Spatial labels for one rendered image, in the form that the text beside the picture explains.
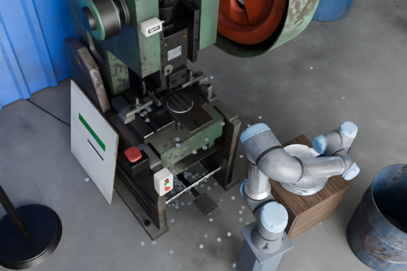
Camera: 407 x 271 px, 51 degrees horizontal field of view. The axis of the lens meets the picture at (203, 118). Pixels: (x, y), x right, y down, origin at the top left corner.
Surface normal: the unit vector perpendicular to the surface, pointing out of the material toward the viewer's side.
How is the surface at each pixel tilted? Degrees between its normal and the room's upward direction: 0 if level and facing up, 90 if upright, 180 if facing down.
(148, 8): 90
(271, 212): 8
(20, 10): 90
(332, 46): 0
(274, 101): 0
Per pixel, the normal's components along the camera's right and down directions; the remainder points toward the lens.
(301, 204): 0.04, -0.64
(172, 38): 0.62, 0.62
